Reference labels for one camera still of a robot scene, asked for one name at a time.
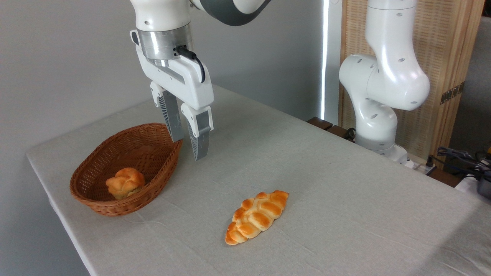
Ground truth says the metal screen hinge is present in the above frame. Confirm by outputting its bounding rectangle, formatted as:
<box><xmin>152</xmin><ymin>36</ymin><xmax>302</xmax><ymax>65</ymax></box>
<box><xmin>440</xmin><ymin>81</ymin><xmax>466</xmax><ymax>105</ymax></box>

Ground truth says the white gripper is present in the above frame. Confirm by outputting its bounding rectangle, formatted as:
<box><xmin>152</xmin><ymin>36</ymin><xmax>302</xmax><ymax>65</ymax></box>
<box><xmin>130</xmin><ymin>30</ymin><xmax>214</xmax><ymax>161</ymax></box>

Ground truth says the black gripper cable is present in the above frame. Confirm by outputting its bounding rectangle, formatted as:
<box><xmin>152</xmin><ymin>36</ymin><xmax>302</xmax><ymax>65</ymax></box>
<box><xmin>176</xmin><ymin>45</ymin><xmax>206</xmax><ymax>84</ymax></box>

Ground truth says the light grey tablecloth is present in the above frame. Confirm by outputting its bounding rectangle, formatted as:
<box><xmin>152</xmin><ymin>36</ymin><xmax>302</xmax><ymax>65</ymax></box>
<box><xmin>26</xmin><ymin>84</ymin><xmax>491</xmax><ymax>276</ymax></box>

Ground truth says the dark brown wooden block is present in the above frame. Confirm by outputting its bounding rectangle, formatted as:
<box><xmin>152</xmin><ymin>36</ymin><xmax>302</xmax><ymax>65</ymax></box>
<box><xmin>326</xmin><ymin>125</ymin><xmax>356</xmax><ymax>142</ymax></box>
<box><xmin>307</xmin><ymin>117</ymin><xmax>333</xmax><ymax>131</ymax></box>

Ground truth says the woven wooden folding screen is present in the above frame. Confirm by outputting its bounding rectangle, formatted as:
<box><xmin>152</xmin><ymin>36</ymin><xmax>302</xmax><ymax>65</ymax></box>
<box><xmin>339</xmin><ymin>0</ymin><xmax>486</xmax><ymax>162</ymax></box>

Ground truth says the long braided bread loaf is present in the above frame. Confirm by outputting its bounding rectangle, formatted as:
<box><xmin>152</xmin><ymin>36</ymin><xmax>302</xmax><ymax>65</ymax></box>
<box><xmin>225</xmin><ymin>190</ymin><xmax>290</xmax><ymax>246</ymax></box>

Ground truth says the black cable bundle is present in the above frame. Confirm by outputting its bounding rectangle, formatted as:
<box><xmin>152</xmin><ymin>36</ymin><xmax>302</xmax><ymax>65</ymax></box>
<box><xmin>436</xmin><ymin>146</ymin><xmax>491</xmax><ymax>181</ymax></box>

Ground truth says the round knotted bread bun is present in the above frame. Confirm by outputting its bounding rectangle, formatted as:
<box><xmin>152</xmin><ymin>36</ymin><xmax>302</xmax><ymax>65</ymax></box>
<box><xmin>105</xmin><ymin>168</ymin><xmax>146</xmax><ymax>200</ymax></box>

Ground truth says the brown wicker basket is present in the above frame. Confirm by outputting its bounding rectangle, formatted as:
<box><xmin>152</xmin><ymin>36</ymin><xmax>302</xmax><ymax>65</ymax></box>
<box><xmin>69</xmin><ymin>123</ymin><xmax>183</xmax><ymax>217</ymax></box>

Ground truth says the white power strip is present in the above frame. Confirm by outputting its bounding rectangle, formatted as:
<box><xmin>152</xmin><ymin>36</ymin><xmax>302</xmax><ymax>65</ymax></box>
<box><xmin>406</xmin><ymin>156</ymin><xmax>438</xmax><ymax>175</ymax></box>

